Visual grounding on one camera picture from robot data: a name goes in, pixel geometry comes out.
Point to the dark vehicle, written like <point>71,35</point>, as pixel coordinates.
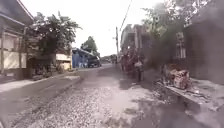
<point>94,62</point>

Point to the utility pole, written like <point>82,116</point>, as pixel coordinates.
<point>117,43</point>

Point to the tall tree behind blue building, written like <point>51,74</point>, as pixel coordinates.
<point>89,45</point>

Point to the grey building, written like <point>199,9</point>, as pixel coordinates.
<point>131,36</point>

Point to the blue building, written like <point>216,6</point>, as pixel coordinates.
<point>78,60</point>

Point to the grey gravel road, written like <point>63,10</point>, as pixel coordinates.
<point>83,106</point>

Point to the broad leafy tree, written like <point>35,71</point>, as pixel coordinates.
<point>53,33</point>

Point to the large dark tree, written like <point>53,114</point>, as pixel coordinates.
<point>163,20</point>

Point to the rubble pile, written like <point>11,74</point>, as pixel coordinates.
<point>180,80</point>

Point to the pale concrete strip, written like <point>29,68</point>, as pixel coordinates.
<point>33,88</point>

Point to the dark walled building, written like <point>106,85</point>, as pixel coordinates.
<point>203,50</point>

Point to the raised concrete pavement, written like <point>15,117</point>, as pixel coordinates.
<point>206,96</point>

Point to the wooden house with porch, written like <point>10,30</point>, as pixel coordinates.
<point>10,60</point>

